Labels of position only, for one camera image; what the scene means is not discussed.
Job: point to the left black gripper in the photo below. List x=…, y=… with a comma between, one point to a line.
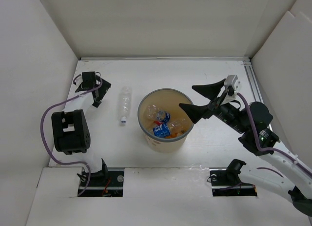
x=103, y=89

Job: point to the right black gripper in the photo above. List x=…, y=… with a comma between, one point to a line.
x=210, y=91

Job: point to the clear unlabelled plastic bottle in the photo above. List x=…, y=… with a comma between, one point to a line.
x=125, y=100

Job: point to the clear bottle light blue label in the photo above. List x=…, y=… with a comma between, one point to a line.
x=156, y=113

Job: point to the clear bottle dark blue label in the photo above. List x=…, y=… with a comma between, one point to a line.
x=161, y=131

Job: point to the clear bottle red cap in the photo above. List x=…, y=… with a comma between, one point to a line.
x=178, y=126

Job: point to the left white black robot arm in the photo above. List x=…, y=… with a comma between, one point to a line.
x=70, y=129

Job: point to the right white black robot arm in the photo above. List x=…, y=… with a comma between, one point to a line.
x=252, y=121

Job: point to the beige bin grey rim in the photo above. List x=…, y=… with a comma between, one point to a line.
x=169, y=100

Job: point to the orange bottle in bin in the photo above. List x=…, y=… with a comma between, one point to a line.
x=175, y=135

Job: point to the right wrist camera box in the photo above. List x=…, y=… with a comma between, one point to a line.
x=232, y=86

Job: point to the aluminium rail along wall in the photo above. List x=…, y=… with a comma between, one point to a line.
x=252, y=80

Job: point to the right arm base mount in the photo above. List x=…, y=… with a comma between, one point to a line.
x=223, y=185

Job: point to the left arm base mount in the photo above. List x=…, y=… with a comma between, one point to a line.
x=109, y=186

